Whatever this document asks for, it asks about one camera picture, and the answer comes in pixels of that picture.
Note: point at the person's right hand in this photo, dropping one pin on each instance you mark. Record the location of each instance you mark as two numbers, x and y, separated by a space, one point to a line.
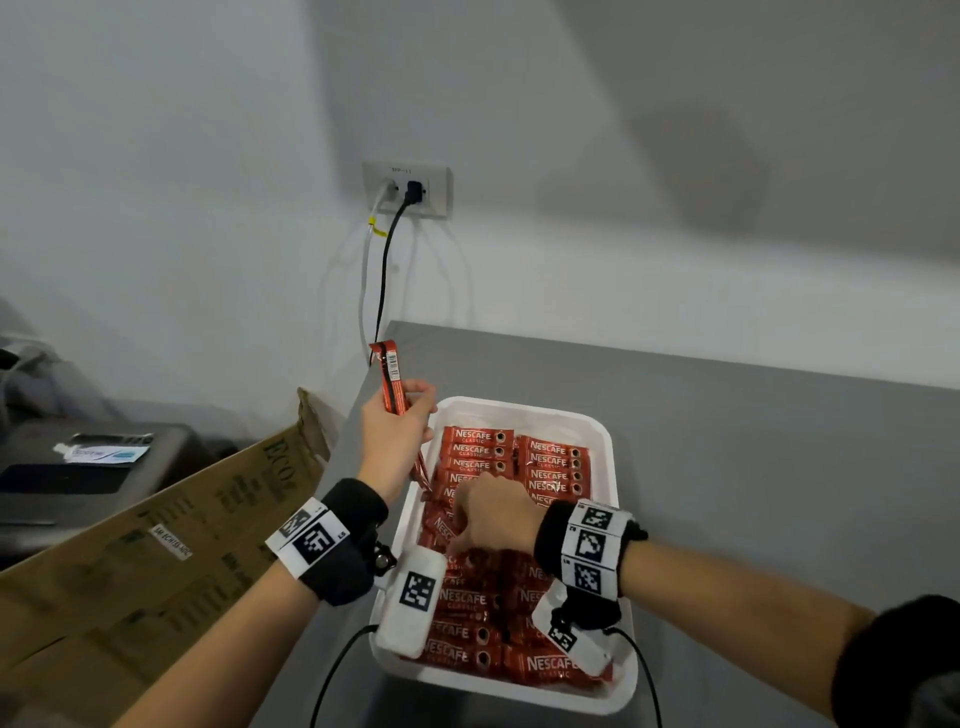
499 517

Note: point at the person's left hand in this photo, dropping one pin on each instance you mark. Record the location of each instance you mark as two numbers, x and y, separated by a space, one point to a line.
390 442

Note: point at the bunch of Nescafe sachets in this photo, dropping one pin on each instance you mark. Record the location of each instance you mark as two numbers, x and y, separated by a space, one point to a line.
390 375

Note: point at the pile of red Nescafe sachets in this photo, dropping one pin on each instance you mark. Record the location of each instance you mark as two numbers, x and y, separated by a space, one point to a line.
480 450

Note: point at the white plastic tray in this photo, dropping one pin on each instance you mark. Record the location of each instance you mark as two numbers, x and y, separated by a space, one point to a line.
604 450

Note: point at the person's right forearm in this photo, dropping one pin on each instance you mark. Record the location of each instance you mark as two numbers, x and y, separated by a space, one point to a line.
742 615

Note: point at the person's left forearm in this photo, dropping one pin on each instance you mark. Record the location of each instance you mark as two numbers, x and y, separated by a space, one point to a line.
217 660

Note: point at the black right wristband with markers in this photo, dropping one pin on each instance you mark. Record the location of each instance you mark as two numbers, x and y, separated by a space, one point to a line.
551 540

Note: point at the black wristband with markers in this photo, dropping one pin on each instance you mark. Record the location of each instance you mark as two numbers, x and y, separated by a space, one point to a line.
551 540
345 577

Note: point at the black left wristband with markers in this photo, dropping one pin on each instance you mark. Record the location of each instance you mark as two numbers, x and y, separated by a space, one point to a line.
345 577

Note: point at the black power plug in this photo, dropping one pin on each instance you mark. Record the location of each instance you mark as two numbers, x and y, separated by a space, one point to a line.
414 193

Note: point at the brown cardboard box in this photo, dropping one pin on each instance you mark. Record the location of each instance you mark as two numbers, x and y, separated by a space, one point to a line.
150 577

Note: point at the flat black device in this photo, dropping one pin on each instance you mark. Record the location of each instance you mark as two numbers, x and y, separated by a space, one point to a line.
112 439

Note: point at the white and blue packet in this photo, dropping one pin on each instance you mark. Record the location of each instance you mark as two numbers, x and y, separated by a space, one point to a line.
101 454

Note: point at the dark grey printer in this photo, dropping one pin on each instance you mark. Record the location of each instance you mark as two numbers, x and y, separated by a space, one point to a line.
90 502

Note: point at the black shirt sleeve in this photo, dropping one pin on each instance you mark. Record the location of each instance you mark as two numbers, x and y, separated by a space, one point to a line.
877 660

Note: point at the grey knit garment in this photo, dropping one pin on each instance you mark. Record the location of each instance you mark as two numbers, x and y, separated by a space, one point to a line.
937 701

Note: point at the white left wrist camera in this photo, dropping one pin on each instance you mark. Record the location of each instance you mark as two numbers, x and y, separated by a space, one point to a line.
405 630

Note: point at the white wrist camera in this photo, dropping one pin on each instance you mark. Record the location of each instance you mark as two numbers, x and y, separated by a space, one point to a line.
592 656
405 630

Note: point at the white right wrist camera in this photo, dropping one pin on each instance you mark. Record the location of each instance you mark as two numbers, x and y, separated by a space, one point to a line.
592 656

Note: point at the grey wall socket plate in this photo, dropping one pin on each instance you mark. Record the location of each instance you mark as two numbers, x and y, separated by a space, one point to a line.
441 191

